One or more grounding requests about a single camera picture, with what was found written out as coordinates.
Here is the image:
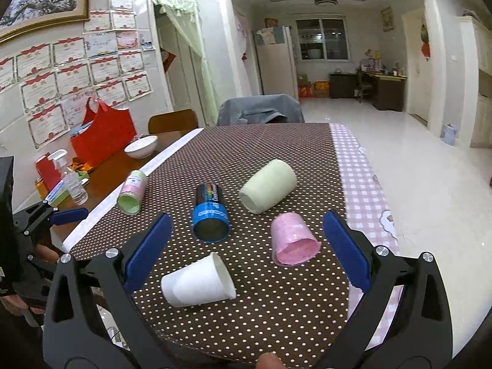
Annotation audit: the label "green door curtain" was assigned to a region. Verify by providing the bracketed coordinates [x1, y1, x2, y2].
[152, 0, 218, 127]

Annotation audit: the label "small framed wall picture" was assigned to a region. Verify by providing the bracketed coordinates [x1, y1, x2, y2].
[380, 7, 395, 33]

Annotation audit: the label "window with bars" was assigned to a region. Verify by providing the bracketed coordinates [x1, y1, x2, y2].
[296, 18, 349, 61]

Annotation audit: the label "white ceramic bowl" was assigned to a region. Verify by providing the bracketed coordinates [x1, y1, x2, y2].
[124, 135, 158, 160]

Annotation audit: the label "chair with grey jacket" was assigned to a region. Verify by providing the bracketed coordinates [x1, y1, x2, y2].
[217, 94, 304, 126]

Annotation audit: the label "blue trash bin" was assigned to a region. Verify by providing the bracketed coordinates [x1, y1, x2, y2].
[442, 123, 458, 146]

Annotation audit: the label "blue black cup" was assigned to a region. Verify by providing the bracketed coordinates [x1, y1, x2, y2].
[192, 183, 230, 243]

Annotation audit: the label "pink plastic cup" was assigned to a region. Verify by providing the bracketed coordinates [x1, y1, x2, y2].
[270, 212, 321, 267]

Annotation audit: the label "wooden chair far side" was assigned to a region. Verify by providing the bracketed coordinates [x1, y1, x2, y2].
[148, 109, 198, 134]

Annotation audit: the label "white paper cup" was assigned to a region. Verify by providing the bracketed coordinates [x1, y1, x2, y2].
[161, 252, 237, 308]

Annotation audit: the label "pink green cylindrical can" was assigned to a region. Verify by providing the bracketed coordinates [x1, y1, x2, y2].
[117, 170, 148, 215]

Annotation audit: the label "red felt bag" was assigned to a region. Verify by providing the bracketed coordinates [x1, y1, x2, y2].
[70, 97, 137, 168]

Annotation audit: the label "person's right hand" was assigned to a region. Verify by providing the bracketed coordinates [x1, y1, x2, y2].
[255, 352, 286, 369]

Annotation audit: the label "red orange boxes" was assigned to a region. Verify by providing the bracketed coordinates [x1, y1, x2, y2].
[298, 80, 329, 98]

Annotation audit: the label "brown polka dot tablecloth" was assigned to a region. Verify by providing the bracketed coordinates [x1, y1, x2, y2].
[73, 123, 349, 368]

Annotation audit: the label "framed blossom painting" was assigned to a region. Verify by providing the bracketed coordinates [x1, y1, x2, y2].
[1, 0, 89, 42]

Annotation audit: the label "red box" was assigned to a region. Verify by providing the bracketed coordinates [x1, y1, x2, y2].
[35, 153, 61, 192]

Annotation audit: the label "green tray with items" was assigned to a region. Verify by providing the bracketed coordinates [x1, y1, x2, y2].
[35, 177, 70, 207]

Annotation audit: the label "pale green ceramic cup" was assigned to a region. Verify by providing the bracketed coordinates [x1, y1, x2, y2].
[239, 159, 298, 214]

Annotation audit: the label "white refrigerator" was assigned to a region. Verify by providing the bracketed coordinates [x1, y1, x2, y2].
[253, 26, 299, 99]

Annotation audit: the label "dark low cabinet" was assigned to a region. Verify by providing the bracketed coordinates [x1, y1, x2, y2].
[329, 73, 357, 99]

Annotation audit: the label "dark wooden desk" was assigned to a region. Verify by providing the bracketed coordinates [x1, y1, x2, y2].
[355, 69, 406, 112]

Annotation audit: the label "clear spray bottle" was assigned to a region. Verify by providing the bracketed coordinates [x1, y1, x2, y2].
[48, 149, 88, 206]

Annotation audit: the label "person's left hand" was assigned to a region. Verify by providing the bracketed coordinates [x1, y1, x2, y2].
[0, 243, 61, 316]

